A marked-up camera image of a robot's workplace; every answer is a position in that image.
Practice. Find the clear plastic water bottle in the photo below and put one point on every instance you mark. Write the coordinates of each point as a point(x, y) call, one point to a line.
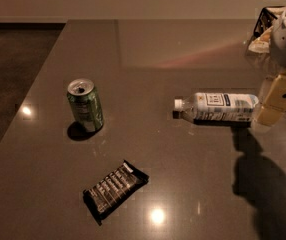
point(218, 106)

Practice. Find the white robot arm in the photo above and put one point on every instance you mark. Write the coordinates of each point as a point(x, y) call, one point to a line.
point(278, 43)

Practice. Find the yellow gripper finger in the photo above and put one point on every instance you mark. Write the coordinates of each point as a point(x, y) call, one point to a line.
point(273, 107)

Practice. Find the black wire basket with items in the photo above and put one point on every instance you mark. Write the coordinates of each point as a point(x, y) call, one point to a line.
point(260, 40)

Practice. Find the black snack bar wrapper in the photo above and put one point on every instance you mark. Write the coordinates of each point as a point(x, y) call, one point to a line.
point(113, 190)

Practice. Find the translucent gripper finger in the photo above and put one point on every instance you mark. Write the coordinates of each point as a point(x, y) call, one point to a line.
point(265, 87)

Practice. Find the green soda can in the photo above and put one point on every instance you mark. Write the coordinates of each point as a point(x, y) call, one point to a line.
point(85, 104)

